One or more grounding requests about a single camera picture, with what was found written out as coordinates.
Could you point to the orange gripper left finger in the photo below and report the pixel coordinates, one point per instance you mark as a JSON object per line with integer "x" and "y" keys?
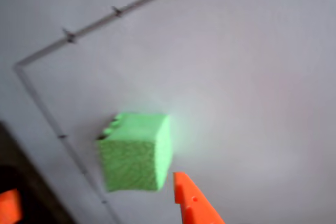
{"x": 9, "y": 207}

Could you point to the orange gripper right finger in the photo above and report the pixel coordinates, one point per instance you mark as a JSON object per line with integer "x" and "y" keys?
{"x": 194, "y": 205}

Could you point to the green textured foam block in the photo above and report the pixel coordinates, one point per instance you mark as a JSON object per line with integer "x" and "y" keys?
{"x": 131, "y": 155}

